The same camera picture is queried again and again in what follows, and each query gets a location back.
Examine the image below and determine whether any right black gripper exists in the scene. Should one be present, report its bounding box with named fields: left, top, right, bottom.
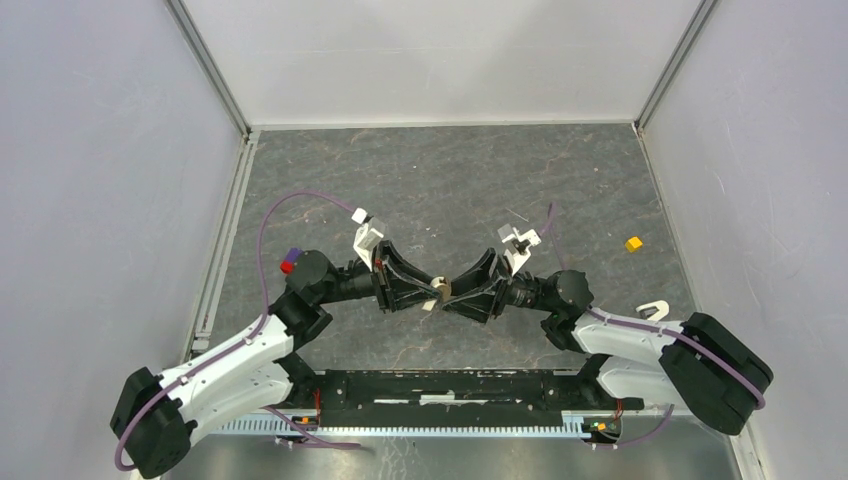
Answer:
left=440, top=248, right=554, bottom=325

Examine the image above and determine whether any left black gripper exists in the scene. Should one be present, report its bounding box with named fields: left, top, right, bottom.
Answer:
left=315, top=240, right=442, bottom=314

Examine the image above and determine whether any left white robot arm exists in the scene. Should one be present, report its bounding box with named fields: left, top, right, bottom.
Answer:
left=110, top=240, right=450, bottom=479

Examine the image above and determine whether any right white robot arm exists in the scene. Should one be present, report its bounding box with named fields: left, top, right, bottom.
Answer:
left=441, top=250, right=774, bottom=435

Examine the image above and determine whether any purple and red block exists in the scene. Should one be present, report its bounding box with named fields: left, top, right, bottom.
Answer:
left=279, top=247, right=303, bottom=275

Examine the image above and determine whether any yellow cube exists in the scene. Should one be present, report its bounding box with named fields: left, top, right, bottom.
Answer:
left=625, top=236, right=644, bottom=253

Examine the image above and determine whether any white plastic hook piece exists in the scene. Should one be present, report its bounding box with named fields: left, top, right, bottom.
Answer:
left=635, top=300, right=670, bottom=322

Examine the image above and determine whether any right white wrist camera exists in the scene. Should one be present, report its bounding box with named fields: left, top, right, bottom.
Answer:
left=497, top=224, right=541, bottom=276

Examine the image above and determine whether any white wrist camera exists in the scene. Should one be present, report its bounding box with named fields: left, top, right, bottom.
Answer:
left=351, top=207, right=386, bottom=271
left=497, top=224, right=541, bottom=276

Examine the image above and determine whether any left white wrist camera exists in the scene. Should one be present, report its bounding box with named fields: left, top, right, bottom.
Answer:
left=351, top=207, right=386, bottom=271

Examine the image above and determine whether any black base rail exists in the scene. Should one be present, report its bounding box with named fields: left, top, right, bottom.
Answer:
left=282, top=369, right=645, bottom=428

